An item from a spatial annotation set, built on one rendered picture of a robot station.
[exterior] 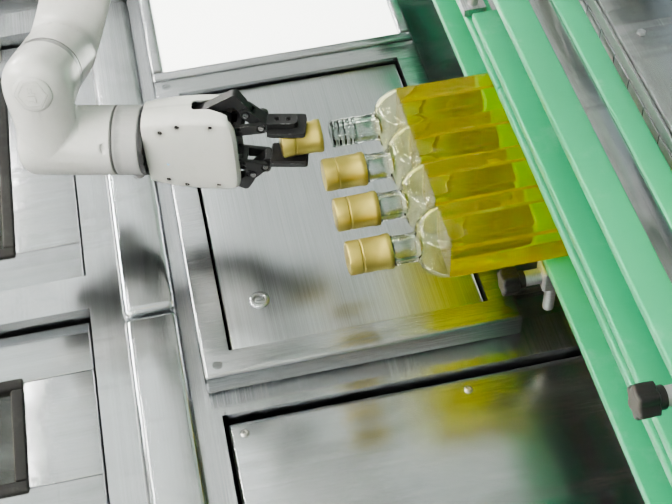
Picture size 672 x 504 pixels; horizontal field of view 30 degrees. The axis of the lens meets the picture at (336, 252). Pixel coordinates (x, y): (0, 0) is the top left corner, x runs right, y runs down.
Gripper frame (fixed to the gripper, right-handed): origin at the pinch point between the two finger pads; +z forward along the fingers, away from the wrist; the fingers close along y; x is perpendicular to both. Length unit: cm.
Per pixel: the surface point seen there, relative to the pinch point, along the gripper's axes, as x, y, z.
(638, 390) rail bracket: -43, 15, 30
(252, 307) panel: -12.4, -12.9, -3.9
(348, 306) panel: -12.0, -13.0, 6.4
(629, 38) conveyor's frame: -1.9, 15.1, 33.6
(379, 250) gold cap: -16.4, 1.0, 10.1
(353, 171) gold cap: -5.7, 1.0, 7.2
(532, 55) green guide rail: -2.3, 13.3, 24.6
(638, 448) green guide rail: -35.0, -4.2, 33.4
